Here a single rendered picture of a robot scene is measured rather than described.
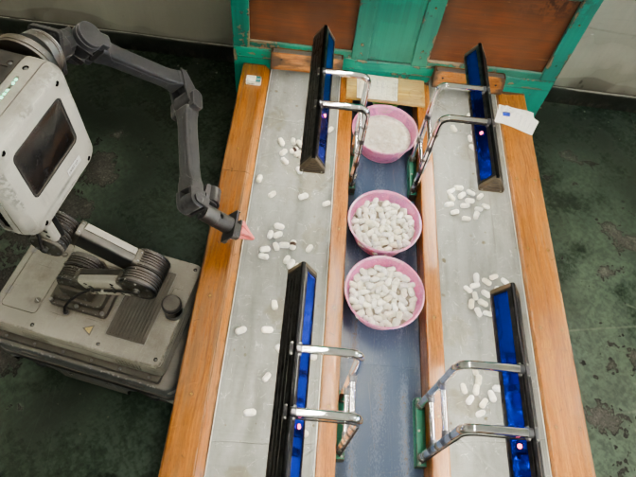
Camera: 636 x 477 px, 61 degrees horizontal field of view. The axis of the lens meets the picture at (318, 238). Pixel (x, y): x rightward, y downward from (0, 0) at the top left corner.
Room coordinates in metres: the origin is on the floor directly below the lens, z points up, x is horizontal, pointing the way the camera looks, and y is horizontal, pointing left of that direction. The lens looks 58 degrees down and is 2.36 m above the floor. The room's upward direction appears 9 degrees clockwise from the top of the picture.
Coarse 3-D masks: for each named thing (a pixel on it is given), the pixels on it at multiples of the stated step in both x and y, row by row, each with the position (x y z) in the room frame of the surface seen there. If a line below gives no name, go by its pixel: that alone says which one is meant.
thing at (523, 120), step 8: (504, 112) 1.74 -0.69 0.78; (512, 112) 1.75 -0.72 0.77; (520, 112) 1.76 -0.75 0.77; (528, 112) 1.77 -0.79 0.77; (496, 120) 1.69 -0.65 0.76; (504, 120) 1.70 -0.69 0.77; (512, 120) 1.70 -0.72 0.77; (520, 120) 1.71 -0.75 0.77; (528, 120) 1.72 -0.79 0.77; (536, 120) 1.73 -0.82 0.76; (520, 128) 1.67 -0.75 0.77; (528, 128) 1.68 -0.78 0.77
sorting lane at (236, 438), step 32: (288, 96) 1.67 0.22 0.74; (288, 128) 1.49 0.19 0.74; (256, 160) 1.30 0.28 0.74; (288, 160) 1.33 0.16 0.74; (256, 192) 1.16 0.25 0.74; (288, 192) 1.18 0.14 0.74; (320, 192) 1.20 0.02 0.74; (256, 224) 1.02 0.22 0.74; (288, 224) 1.04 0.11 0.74; (320, 224) 1.06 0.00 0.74; (256, 256) 0.89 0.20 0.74; (320, 256) 0.93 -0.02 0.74; (256, 288) 0.78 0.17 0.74; (320, 288) 0.81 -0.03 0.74; (256, 320) 0.66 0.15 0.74; (320, 320) 0.70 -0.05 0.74; (224, 352) 0.54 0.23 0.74; (256, 352) 0.56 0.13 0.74; (224, 384) 0.45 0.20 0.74; (256, 384) 0.46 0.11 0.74; (320, 384) 0.49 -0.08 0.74; (224, 416) 0.36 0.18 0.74; (256, 416) 0.37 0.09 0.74; (224, 448) 0.27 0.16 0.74; (256, 448) 0.29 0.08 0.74
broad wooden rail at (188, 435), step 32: (256, 64) 1.79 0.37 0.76; (256, 96) 1.61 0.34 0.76; (256, 128) 1.45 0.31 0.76; (224, 160) 1.26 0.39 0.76; (224, 192) 1.12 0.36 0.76; (224, 256) 0.86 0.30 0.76; (224, 288) 0.75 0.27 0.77; (192, 320) 0.62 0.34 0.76; (224, 320) 0.64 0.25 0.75; (192, 352) 0.52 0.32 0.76; (192, 384) 0.42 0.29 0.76; (192, 416) 0.34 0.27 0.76; (192, 448) 0.25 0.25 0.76
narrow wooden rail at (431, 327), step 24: (432, 168) 1.38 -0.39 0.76; (432, 192) 1.27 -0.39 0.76; (432, 216) 1.16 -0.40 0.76; (432, 240) 1.05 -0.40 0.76; (432, 264) 0.96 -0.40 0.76; (432, 288) 0.87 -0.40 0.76; (432, 312) 0.78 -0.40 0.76; (432, 336) 0.69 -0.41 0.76; (432, 360) 0.62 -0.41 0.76; (432, 384) 0.54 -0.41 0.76
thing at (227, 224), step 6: (222, 216) 0.92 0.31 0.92; (228, 216) 0.93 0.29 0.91; (234, 216) 0.94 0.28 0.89; (222, 222) 0.90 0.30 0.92; (228, 222) 0.90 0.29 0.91; (234, 222) 0.91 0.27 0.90; (216, 228) 0.88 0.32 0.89; (222, 228) 0.89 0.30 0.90; (228, 228) 0.89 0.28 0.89; (234, 228) 0.89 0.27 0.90; (222, 234) 0.89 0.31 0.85; (228, 234) 0.88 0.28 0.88; (234, 234) 0.87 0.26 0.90; (222, 240) 0.86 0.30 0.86
